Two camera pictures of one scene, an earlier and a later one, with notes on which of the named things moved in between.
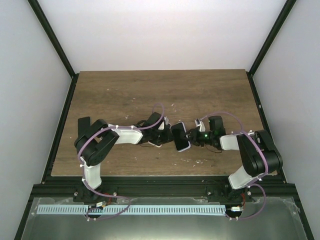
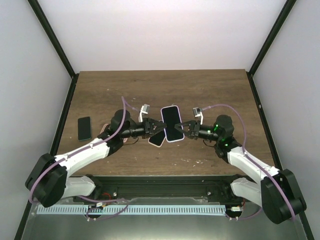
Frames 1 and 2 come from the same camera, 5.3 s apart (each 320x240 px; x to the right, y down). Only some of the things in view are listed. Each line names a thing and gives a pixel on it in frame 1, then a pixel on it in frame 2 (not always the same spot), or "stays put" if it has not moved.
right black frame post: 287,7 stays put
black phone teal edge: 84,126 stays put
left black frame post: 52,36 stays put
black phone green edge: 179,133 -> 171,117
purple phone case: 179,131 -> 171,115
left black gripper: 168,137 -> 148,127
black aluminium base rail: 157,187 stays put
